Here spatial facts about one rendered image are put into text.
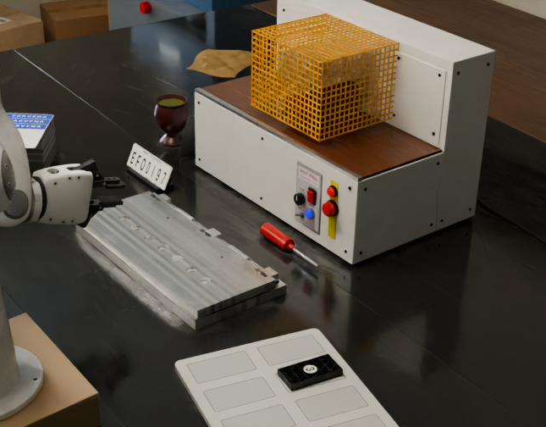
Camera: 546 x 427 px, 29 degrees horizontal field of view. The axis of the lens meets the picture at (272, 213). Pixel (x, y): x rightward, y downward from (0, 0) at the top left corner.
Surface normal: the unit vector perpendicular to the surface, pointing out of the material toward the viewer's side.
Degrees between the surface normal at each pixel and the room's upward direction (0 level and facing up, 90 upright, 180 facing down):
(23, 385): 4
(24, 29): 86
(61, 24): 90
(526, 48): 0
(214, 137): 90
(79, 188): 88
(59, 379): 4
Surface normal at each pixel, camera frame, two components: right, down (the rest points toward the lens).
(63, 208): 0.61, 0.44
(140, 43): 0.02, -0.88
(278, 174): -0.79, 0.28
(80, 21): 0.43, 0.44
